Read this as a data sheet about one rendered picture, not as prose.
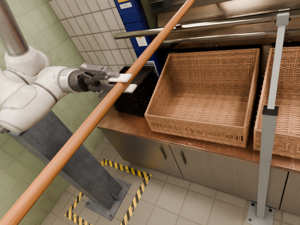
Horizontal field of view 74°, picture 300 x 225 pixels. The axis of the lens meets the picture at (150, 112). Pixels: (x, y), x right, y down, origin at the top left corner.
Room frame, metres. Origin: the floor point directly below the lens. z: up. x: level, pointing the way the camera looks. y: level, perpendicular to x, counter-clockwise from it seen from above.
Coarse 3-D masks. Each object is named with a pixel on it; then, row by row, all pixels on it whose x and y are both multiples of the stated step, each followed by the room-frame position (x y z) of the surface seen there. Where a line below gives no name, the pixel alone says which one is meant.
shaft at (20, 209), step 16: (192, 0) 0.92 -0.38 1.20; (176, 16) 0.81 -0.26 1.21; (160, 32) 0.72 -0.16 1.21; (144, 64) 0.59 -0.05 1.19; (112, 96) 0.46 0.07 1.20; (96, 112) 0.42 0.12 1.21; (80, 128) 0.39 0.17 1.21; (80, 144) 0.36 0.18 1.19; (64, 160) 0.32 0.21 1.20; (48, 176) 0.29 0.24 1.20; (32, 192) 0.27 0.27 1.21; (16, 208) 0.24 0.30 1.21; (0, 224) 0.22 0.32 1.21; (16, 224) 0.22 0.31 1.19
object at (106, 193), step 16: (32, 128) 0.90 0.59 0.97; (48, 128) 0.94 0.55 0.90; (64, 128) 0.99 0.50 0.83; (32, 144) 0.86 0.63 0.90; (48, 144) 0.90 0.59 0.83; (64, 144) 0.94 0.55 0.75; (48, 160) 0.88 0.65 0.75; (80, 160) 0.94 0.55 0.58; (96, 160) 1.00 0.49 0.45; (64, 176) 0.94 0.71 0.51; (80, 176) 0.89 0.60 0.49; (96, 176) 0.94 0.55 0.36; (112, 176) 1.15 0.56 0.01; (144, 176) 1.01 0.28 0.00; (80, 192) 1.15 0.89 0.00; (96, 192) 0.88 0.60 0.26; (112, 192) 0.94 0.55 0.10; (96, 208) 0.92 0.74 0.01; (112, 208) 0.86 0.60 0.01; (80, 224) 0.86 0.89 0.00
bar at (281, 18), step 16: (240, 16) 0.64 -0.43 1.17; (256, 16) 0.59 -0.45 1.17; (272, 16) 0.56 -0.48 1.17; (288, 16) 0.52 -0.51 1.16; (128, 32) 0.99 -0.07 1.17; (144, 32) 0.91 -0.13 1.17; (176, 32) 0.80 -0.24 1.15; (272, 80) 0.45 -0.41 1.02; (272, 96) 0.42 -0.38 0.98; (272, 112) 0.38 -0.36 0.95; (272, 128) 0.37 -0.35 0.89; (272, 144) 0.37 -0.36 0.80; (256, 208) 0.43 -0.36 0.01; (272, 208) 0.40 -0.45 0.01; (256, 224) 0.36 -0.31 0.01; (272, 224) 0.32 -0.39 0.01
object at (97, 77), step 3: (96, 75) 0.59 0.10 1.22; (99, 75) 0.58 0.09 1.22; (102, 75) 0.56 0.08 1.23; (105, 75) 0.55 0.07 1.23; (93, 78) 0.59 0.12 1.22; (96, 78) 0.58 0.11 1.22; (99, 78) 0.57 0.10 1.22; (102, 78) 0.56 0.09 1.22; (105, 78) 0.54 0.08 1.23; (108, 78) 0.54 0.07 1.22; (84, 81) 0.61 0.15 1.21; (87, 81) 0.60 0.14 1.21; (90, 81) 0.59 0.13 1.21; (93, 81) 0.59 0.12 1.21
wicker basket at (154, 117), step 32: (192, 64) 1.11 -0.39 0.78; (224, 64) 0.97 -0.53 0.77; (256, 64) 0.78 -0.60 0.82; (160, 96) 1.04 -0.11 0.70; (192, 96) 1.04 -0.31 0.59; (224, 96) 0.90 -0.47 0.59; (256, 96) 0.79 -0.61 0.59; (160, 128) 0.85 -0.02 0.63; (192, 128) 0.70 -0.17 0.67; (224, 128) 0.59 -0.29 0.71
